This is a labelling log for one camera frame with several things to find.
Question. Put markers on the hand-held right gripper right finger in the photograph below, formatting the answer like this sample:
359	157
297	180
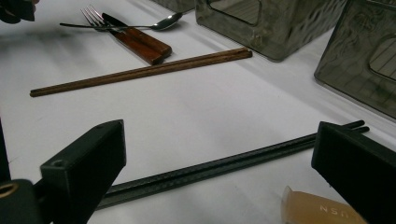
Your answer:
358	168

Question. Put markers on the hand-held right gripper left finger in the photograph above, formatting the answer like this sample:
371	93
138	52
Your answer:
81	168

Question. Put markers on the small beige wooden spoon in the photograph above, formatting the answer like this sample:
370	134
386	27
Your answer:
311	208

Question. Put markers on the brown wooden chopstick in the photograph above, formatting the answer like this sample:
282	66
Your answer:
140	70
140	75

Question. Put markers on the black chopstick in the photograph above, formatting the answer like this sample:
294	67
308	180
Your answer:
218	162
218	170

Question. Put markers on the smoky transparent plastic basket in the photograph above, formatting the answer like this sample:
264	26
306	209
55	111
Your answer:
348	62
177	4
280	37

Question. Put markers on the metal spoon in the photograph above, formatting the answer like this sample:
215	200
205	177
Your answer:
168	21

